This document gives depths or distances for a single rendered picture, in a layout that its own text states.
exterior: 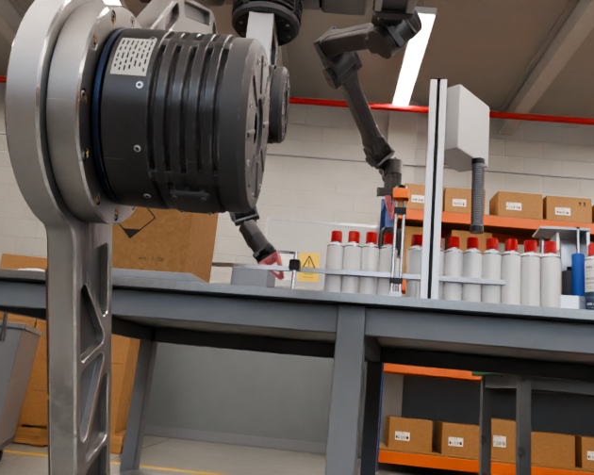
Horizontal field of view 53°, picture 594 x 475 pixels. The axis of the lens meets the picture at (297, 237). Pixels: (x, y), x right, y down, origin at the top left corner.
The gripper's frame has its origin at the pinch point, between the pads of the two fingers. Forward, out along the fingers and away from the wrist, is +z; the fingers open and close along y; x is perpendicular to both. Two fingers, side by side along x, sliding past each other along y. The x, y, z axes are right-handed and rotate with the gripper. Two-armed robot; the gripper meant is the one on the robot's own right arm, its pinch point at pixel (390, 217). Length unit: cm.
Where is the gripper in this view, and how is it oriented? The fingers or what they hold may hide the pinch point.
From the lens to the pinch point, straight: 198.6
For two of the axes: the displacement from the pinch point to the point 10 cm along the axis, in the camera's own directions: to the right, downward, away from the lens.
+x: -1.4, -2.3, -9.6
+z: -1.0, 9.7, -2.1
